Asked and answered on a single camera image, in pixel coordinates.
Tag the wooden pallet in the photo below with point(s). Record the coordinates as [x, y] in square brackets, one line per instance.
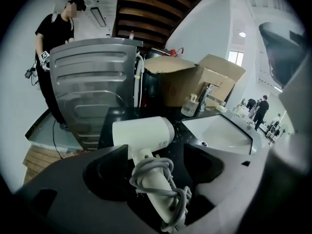
[39, 162]

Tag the black power adapter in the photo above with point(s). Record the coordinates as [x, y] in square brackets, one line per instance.
[28, 72]

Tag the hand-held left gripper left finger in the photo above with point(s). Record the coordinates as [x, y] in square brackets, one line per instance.
[73, 191]

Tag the standing fan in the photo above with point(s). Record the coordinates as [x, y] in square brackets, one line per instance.
[284, 128]

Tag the chrome faucet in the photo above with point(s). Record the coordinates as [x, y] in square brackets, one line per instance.
[206, 94]

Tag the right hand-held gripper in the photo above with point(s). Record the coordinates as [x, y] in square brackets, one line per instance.
[285, 52]

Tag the brown cardboard box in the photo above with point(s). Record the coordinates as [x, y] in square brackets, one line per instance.
[185, 84]

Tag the clear glass bottle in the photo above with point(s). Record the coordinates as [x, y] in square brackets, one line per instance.
[189, 107]

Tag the black bin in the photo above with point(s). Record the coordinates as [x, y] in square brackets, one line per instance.
[150, 82]

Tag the red tool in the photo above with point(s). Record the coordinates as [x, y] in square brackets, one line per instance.
[173, 52]

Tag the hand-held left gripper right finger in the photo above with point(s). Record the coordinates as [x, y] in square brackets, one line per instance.
[234, 179]

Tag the grey washing machine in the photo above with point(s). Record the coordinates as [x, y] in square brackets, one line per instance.
[90, 82]

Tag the white sink basin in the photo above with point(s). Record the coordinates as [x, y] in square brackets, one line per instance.
[219, 133]

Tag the red-capped plastic bottle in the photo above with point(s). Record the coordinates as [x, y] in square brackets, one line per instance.
[131, 35]

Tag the white hair dryer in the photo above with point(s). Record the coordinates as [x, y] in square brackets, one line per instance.
[143, 130]

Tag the long ceiling lamp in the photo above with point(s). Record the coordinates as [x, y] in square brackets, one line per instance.
[98, 16]

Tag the window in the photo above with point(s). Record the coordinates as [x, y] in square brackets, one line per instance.
[236, 58]

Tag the round ceiling lamp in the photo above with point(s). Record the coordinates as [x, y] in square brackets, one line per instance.
[242, 34]

